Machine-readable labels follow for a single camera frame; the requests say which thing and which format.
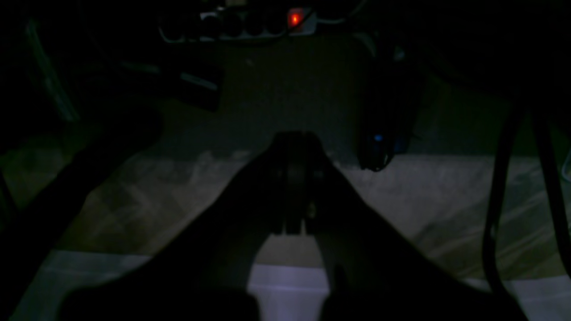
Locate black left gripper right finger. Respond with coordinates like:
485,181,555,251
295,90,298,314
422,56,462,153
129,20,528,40
298,133,527,321

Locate white power strip red switch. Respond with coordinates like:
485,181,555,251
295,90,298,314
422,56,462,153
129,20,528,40
157,7,319,44

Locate black device with blue light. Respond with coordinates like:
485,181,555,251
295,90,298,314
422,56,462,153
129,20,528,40
357,43,424,172

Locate black hanging cable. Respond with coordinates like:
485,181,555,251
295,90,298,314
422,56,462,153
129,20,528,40
484,103,571,295

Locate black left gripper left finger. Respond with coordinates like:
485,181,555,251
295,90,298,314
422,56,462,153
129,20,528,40
58,133,289,321

